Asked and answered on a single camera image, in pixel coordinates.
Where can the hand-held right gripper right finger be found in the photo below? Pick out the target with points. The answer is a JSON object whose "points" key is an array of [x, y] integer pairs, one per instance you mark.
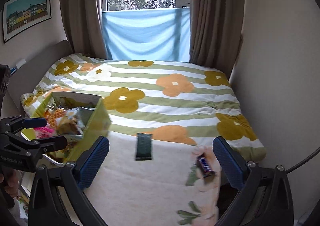
{"points": [[227, 163]]}

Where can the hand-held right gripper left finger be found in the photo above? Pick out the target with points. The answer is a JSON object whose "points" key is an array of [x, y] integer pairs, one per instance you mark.
{"points": [[95, 161]]}

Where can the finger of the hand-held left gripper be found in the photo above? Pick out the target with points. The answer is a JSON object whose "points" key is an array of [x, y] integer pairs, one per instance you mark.
{"points": [[56, 144], [35, 122]]}

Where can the white yellow chip bag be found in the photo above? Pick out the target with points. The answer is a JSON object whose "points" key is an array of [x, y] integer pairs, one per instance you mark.
{"points": [[72, 123]]}

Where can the yellow-green cardboard box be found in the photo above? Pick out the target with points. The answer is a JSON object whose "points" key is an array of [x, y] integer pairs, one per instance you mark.
{"points": [[95, 126]]}

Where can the person's left hand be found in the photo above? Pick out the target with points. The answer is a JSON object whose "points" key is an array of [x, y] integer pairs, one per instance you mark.
{"points": [[11, 183]]}

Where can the pink snack packet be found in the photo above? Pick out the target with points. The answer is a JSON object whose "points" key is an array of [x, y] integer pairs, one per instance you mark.
{"points": [[43, 131]]}

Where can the dark brown chocolate bar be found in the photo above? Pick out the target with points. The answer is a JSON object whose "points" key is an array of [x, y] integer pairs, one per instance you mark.
{"points": [[205, 166]]}

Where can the dark green snack bar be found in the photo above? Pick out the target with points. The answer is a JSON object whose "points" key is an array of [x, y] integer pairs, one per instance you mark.
{"points": [[143, 147]]}

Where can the grey headboard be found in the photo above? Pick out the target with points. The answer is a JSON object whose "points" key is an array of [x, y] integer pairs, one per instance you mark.
{"points": [[37, 65]]}

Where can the cream floral blanket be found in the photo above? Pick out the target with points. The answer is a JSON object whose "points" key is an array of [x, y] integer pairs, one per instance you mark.
{"points": [[150, 186]]}

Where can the white blue tube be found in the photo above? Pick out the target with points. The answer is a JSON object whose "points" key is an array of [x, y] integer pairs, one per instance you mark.
{"points": [[20, 63]]}

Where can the striped floral quilt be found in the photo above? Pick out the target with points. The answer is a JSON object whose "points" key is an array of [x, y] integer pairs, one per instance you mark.
{"points": [[175, 106]]}

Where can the brown curtain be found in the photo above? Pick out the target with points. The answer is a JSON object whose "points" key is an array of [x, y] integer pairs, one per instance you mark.
{"points": [[215, 15], [80, 10]]}

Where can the light blue cloth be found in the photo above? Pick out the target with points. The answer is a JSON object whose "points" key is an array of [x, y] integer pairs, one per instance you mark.
{"points": [[145, 33]]}

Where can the wall poster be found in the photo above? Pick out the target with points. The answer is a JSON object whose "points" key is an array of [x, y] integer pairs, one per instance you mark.
{"points": [[25, 13]]}

